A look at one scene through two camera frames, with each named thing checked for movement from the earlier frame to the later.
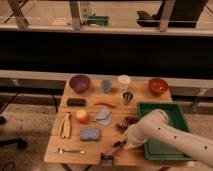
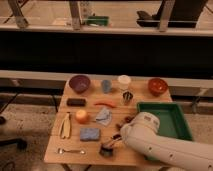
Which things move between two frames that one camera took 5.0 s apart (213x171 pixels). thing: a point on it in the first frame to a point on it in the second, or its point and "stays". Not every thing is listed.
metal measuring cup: [127, 96] stays
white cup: [124, 80] stays
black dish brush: [107, 158] to [106, 149]
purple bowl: [79, 83] stays
